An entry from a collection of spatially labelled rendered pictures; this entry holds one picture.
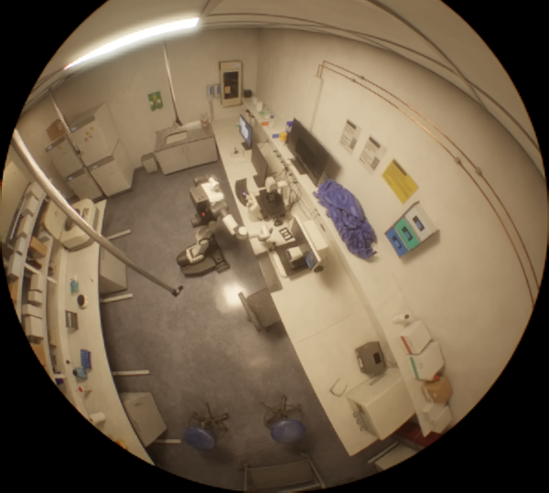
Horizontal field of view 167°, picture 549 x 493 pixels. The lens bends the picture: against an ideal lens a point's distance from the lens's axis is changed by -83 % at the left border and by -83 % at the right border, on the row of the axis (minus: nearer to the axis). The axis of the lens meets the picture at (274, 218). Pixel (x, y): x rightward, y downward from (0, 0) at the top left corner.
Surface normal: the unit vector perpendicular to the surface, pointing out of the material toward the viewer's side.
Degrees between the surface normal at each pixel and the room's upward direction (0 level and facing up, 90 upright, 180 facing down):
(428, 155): 90
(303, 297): 0
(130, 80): 90
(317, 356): 0
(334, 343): 0
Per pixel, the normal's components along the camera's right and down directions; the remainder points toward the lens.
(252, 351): 0.09, -0.55
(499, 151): -0.92, 0.26
